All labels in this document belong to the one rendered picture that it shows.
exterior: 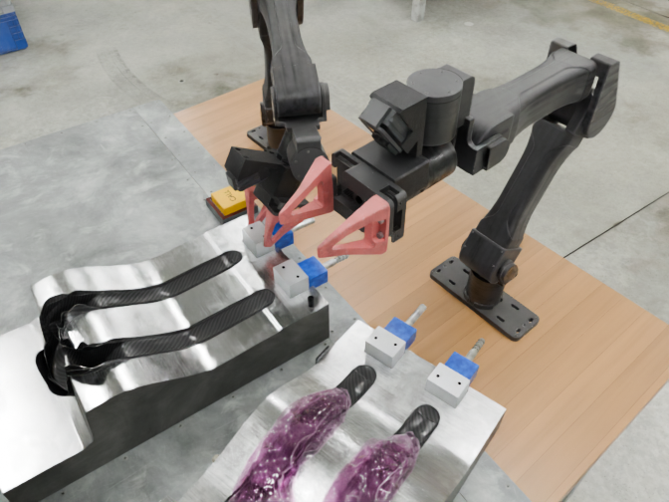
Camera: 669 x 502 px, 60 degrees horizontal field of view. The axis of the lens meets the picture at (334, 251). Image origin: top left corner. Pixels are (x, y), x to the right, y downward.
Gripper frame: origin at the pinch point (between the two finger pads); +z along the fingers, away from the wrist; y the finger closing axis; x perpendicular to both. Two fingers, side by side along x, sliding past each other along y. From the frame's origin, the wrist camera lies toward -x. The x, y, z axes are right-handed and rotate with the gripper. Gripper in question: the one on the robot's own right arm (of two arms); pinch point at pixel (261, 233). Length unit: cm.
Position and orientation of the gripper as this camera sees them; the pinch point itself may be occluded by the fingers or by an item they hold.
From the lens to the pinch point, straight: 99.7
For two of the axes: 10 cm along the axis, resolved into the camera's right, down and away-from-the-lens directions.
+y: 5.7, 5.7, -5.9
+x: 7.1, 0.1, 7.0
